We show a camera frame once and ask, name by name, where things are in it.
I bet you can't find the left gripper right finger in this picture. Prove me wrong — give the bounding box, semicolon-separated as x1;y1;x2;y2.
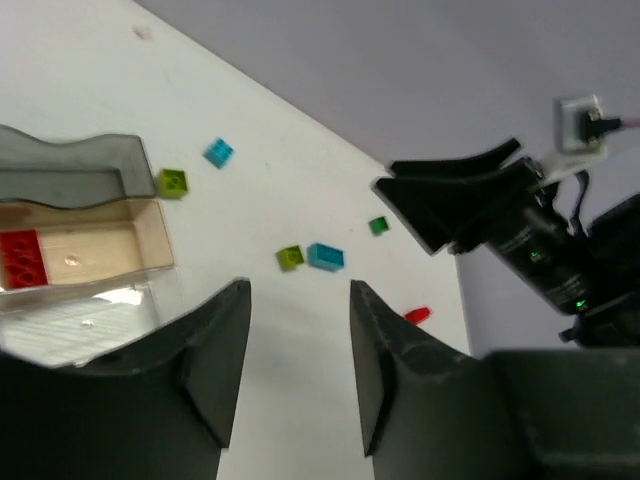
350;280;639;479

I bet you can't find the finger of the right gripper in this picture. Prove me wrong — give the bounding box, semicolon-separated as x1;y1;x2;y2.
388;138;521;183
374;164;530;255

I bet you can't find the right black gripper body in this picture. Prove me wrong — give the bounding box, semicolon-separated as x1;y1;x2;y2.
450;155;639;347

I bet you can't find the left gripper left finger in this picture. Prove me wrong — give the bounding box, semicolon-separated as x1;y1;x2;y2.
1;279;251;480

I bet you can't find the dark green square lego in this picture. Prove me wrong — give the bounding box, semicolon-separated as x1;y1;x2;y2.
368;216;390;236

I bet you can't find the lime lego brick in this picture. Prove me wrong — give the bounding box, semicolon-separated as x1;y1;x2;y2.
276;245;305;271
156;168;189;199

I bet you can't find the curved red lego piece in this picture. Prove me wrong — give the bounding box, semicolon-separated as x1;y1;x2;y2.
404;306;431;325

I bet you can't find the long cyan lego brick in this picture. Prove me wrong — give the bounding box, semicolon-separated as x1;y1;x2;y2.
307;243;345;272

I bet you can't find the clear plastic sorting tray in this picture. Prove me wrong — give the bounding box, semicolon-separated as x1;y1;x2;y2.
1;126;185;367

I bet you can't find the small cyan lego brick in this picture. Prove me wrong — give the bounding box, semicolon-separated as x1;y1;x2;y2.
202;138;235;169

